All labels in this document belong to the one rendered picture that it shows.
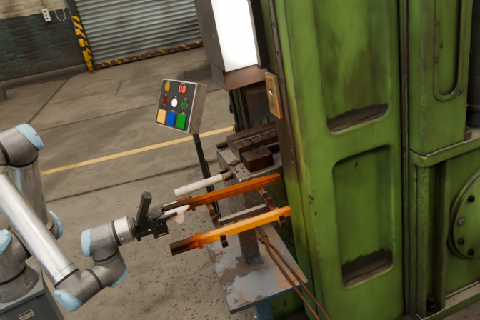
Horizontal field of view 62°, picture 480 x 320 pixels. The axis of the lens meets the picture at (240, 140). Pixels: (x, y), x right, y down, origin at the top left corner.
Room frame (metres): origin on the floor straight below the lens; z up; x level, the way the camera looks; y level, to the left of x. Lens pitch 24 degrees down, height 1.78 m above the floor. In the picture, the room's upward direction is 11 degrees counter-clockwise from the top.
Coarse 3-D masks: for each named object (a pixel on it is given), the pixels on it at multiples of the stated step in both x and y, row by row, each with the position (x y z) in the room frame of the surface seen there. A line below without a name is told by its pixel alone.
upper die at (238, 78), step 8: (256, 64) 1.69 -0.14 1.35; (216, 72) 1.75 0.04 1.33; (224, 72) 1.65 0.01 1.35; (232, 72) 1.66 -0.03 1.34; (240, 72) 1.67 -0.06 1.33; (248, 72) 1.68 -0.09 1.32; (256, 72) 1.69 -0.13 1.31; (264, 72) 1.70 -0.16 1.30; (216, 80) 1.78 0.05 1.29; (224, 80) 1.65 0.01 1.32; (232, 80) 1.66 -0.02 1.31; (240, 80) 1.67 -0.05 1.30; (248, 80) 1.68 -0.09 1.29; (256, 80) 1.69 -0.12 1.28; (224, 88) 1.67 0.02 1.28; (232, 88) 1.66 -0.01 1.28
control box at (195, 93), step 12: (180, 84) 2.23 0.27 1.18; (192, 84) 2.15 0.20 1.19; (168, 96) 2.28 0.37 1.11; (180, 96) 2.20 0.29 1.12; (192, 96) 2.12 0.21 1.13; (204, 96) 2.15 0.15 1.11; (168, 108) 2.25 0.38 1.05; (180, 108) 2.16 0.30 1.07; (192, 108) 2.08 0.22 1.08; (156, 120) 2.29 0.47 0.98; (192, 120) 2.07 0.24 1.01; (192, 132) 2.06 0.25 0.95
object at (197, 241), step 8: (280, 208) 1.15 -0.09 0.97; (288, 208) 1.14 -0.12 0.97; (256, 216) 1.13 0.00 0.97; (264, 216) 1.12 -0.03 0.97; (272, 216) 1.12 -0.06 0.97; (232, 224) 1.12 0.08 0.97; (240, 224) 1.11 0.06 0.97; (248, 224) 1.10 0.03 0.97; (256, 224) 1.11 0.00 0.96; (208, 232) 1.10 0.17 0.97; (216, 232) 1.09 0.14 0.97; (224, 232) 1.08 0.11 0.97; (232, 232) 1.09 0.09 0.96; (184, 240) 1.08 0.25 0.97; (192, 240) 1.07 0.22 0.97; (200, 240) 1.06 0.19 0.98; (208, 240) 1.07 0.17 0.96; (176, 248) 1.05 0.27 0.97; (184, 248) 1.06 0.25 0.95; (192, 248) 1.06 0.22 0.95; (200, 248) 1.06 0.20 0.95
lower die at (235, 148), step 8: (256, 128) 1.86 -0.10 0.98; (264, 128) 1.82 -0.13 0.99; (232, 136) 1.80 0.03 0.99; (240, 136) 1.75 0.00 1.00; (256, 136) 1.73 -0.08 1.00; (264, 136) 1.72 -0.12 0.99; (272, 136) 1.70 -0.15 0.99; (232, 144) 1.74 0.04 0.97; (240, 144) 1.68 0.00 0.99; (248, 144) 1.67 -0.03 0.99; (256, 144) 1.67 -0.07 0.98; (264, 144) 1.68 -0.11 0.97; (232, 152) 1.77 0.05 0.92; (240, 152) 1.65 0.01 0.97; (240, 160) 1.65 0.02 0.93
